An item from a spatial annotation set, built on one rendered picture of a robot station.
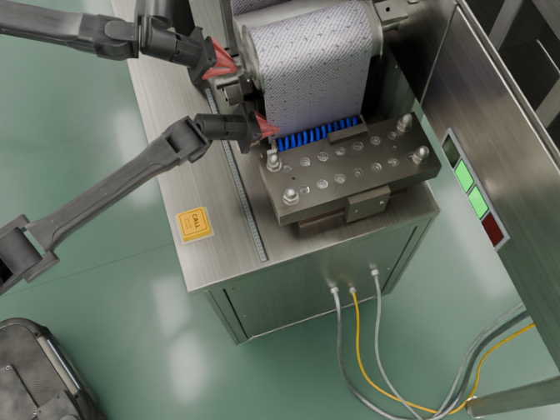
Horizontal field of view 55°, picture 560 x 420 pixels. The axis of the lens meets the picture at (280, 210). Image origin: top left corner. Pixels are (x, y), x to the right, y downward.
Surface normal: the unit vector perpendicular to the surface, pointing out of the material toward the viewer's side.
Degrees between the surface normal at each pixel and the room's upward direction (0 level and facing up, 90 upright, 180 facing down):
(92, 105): 0
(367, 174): 0
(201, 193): 0
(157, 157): 22
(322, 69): 90
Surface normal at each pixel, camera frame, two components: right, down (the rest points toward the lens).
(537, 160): -0.95, 0.29
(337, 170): -0.04, -0.40
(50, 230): 0.26, -0.18
